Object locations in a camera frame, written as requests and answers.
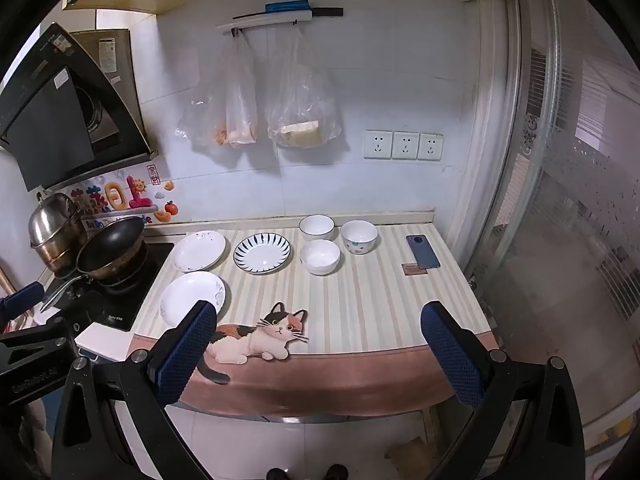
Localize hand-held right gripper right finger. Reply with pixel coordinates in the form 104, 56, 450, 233
420, 301, 586, 480

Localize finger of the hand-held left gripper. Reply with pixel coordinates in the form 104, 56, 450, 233
0, 320, 83, 361
0, 281, 46, 320

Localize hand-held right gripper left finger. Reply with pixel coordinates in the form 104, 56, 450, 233
50, 300, 218, 480

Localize white plate with floral print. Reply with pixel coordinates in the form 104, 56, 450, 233
171, 230, 227, 273
159, 271, 226, 328

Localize white plate with blue leaves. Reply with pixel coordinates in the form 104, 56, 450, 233
233, 233, 292, 275

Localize white bowl with blue rim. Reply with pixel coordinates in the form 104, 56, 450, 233
341, 220, 379, 256

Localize plain white bowl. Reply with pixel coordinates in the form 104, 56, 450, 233
300, 239, 342, 276

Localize white box under cooktop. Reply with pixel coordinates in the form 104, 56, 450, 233
75, 322, 134, 363

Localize stainless steel pot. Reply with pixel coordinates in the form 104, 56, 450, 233
27, 192, 88, 272

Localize black induction cooktop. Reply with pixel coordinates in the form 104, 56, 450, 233
42, 242, 175, 332

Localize striped table mat with cat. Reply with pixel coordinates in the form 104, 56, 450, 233
127, 222, 501, 416

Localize black frying pan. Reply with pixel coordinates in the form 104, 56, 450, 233
40, 216, 147, 313

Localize blue smartphone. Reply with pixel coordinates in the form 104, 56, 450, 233
405, 234, 441, 269

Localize cardboard piece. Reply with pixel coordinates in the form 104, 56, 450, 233
385, 437, 439, 476

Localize sliding glass door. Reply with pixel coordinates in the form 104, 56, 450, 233
445, 0, 640, 461

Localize black range hood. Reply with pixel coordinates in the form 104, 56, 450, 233
0, 22, 158, 193

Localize white bowl with black rim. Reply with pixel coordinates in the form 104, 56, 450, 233
299, 214, 335, 241

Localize clear plastic bag with food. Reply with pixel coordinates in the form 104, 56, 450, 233
222, 35, 259, 149

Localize large clear plastic bag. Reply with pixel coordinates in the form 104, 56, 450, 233
265, 25, 344, 150

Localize colourful wall stickers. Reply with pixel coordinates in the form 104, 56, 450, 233
67, 162, 181, 231

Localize white wall outlet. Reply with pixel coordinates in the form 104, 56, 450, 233
363, 130, 394, 160
418, 133, 444, 162
392, 131, 420, 161

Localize white wall hook rail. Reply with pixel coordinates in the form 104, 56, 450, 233
216, 12, 313, 36

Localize black wall rail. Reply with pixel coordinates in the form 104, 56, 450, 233
232, 7, 344, 22

